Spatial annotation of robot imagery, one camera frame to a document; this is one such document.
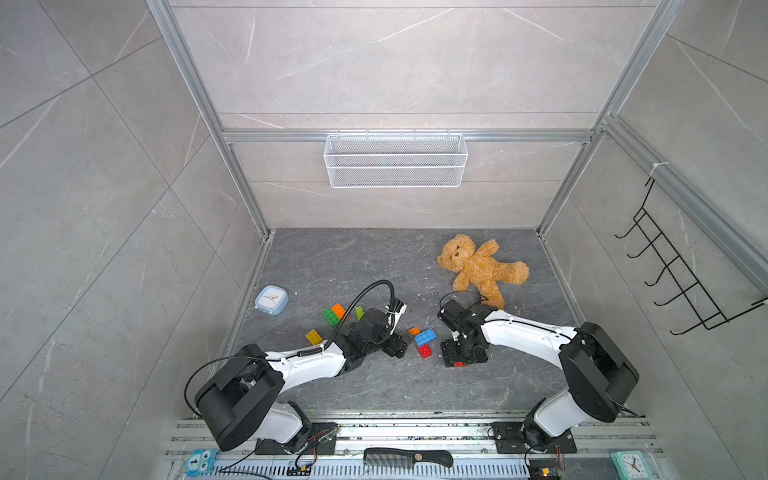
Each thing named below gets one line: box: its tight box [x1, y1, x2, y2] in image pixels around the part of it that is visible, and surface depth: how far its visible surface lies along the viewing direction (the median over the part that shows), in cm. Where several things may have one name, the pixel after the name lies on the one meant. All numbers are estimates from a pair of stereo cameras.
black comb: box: [363, 448, 454, 468], surface depth 73 cm
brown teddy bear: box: [438, 234, 530, 310], surface depth 102 cm
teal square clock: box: [610, 450, 653, 480], surface depth 70 cm
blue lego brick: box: [414, 328, 437, 346], surface depth 90 cm
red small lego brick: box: [418, 344, 433, 359], surface depth 89 cm
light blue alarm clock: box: [254, 285, 289, 316], surface depth 100 cm
